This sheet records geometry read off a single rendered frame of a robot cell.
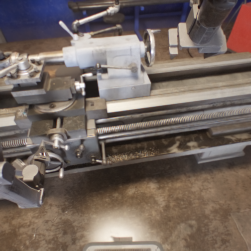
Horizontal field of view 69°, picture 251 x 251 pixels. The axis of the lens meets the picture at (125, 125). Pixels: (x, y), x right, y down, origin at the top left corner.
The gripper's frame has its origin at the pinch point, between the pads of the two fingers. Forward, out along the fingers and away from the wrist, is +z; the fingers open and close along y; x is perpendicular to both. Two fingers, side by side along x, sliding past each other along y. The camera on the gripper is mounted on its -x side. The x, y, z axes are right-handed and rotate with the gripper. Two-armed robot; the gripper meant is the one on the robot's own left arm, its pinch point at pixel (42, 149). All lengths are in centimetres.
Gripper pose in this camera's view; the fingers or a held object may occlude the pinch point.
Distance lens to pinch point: 98.6
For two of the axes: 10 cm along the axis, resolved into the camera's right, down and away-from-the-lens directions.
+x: 8.0, 2.9, 5.3
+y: -5.8, 6.1, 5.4
